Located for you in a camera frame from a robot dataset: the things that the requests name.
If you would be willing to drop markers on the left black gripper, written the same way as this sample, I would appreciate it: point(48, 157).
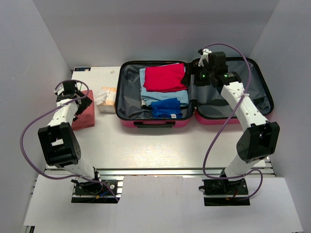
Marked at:
point(86, 103)

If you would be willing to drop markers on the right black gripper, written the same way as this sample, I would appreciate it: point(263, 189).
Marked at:
point(193, 68)

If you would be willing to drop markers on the salmon pink garment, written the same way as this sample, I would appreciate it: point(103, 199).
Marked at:
point(87, 118)

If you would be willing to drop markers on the bright red garment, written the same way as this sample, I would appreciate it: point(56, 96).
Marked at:
point(165, 78)

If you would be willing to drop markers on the royal blue towel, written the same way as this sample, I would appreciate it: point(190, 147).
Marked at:
point(168, 108)

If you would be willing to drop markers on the light blue garment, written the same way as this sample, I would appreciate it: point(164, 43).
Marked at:
point(150, 97)

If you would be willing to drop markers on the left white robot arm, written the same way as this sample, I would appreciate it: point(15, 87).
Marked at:
point(58, 141)

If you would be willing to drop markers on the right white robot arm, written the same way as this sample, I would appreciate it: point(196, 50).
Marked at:
point(259, 136)

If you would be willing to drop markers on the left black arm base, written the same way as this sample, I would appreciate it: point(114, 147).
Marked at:
point(95, 193)

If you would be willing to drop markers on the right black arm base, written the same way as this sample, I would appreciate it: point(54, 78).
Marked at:
point(219, 193)

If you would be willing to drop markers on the orange tissue pack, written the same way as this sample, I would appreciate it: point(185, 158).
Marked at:
point(105, 99)

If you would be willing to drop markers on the blue label sticker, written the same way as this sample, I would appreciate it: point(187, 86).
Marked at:
point(82, 69)

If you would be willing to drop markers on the pink hard-shell suitcase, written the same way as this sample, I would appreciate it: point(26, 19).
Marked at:
point(208, 106)

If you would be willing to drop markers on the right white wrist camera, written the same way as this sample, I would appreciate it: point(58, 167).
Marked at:
point(204, 56)

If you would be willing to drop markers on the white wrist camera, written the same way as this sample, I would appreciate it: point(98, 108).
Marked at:
point(58, 89)
point(204, 56)

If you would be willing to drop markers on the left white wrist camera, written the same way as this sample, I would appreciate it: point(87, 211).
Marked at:
point(58, 89)

